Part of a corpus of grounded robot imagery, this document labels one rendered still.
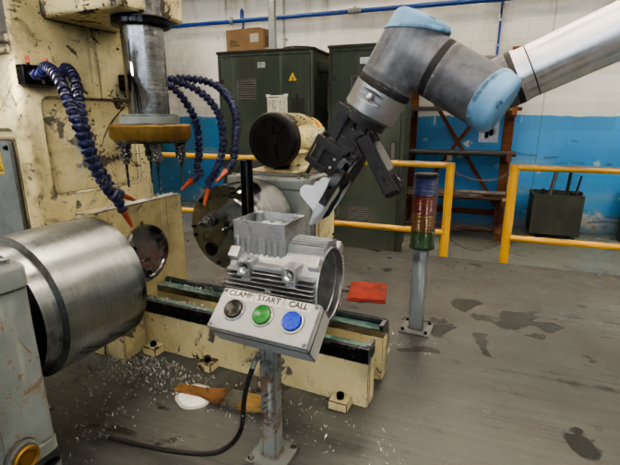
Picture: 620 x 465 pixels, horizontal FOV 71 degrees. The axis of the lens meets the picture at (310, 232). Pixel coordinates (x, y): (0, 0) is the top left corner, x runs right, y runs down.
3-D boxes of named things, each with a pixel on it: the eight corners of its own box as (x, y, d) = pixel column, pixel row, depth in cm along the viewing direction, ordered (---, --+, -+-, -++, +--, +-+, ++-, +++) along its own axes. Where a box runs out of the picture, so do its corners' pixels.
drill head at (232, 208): (174, 272, 125) (167, 186, 118) (251, 237, 161) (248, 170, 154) (248, 286, 115) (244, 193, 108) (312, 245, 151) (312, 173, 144)
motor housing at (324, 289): (226, 327, 91) (220, 241, 86) (269, 294, 108) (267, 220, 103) (313, 347, 84) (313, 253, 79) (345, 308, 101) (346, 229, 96)
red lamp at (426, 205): (409, 213, 106) (411, 196, 105) (414, 208, 112) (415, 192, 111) (434, 216, 104) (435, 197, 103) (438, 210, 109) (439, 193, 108)
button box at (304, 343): (219, 339, 70) (204, 325, 66) (237, 300, 73) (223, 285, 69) (315, 363, 63) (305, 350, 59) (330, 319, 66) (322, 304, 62)
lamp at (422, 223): (408, 231, 108) (409, 213, 106) (413, 225, 113) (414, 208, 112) (433, 233, 105) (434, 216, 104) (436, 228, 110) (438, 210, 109)
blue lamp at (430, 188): (411, 196, 105) (411, 177, 104) (415, 192, 111) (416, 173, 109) (435, 197, 103) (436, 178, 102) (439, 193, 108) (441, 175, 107)
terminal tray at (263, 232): (233, 253, 91) (232, 220, 89) (258, 240, 101) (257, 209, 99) (284, 260, 87) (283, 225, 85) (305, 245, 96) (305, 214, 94)
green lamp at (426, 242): (407, 248, 109) (408, 231, 108) (412, 242, 114) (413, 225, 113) (431, 251, 106) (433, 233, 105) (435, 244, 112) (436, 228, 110)
